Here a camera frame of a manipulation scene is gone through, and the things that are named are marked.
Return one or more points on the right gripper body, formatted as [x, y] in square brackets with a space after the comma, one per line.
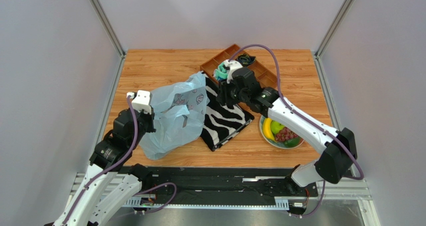
[226, 94]

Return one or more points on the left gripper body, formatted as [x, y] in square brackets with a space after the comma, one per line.
[147, 122]

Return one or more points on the light blue plastic bag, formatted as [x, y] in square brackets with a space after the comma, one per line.
[179, 116]

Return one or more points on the purple grapes bunch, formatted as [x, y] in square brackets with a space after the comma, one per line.
[284, 135]

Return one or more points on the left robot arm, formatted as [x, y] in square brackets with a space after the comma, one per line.
[88, 207]

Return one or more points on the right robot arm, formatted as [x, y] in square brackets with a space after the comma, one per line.
[337, 148]

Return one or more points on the teal white sock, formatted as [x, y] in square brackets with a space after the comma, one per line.
[221, 72]

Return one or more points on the brown compartment tray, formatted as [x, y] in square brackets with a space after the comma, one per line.
[265, 76]

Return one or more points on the zebra striped cushion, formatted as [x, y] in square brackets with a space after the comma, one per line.
[221, 123]

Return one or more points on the yellow banana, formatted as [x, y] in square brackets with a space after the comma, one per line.
[266, 129]

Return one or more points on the green apple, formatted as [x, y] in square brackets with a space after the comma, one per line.
[276, 127]

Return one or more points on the fruit plate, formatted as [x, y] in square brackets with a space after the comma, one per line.
[275, 144]

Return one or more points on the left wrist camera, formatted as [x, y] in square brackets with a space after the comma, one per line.
[141, 101]

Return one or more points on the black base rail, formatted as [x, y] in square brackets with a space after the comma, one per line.
[224, 186]

